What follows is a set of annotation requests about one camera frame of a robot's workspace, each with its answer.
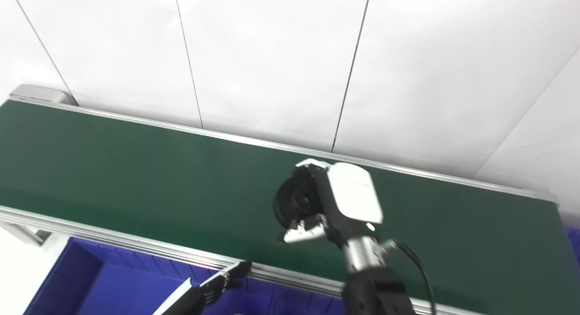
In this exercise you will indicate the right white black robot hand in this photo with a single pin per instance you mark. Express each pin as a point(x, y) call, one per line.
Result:
point(353, 192)

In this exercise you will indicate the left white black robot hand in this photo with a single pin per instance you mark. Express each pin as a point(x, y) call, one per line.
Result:
point(190, 299)

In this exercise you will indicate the black round flanged part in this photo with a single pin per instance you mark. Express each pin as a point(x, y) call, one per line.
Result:
point(294, 199)

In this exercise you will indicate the green conveyor belt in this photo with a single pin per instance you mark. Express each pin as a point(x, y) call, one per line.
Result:
point(136, 170)

